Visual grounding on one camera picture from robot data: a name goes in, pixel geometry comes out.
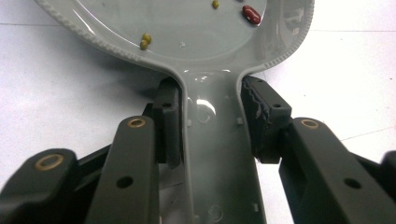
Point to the grey dustpan with orange edge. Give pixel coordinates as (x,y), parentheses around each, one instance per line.
(193,34)

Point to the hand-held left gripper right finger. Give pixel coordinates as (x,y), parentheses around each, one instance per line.
(267,124)

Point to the white table mat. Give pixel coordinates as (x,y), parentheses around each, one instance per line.
(46,81)

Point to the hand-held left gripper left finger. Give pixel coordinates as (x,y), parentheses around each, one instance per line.
(168,124)

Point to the single red kidney bean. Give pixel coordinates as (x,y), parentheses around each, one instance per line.
(251,14)

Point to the green mung bean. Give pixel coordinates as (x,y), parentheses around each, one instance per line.
(143,45)
(147,38)
(215,3)

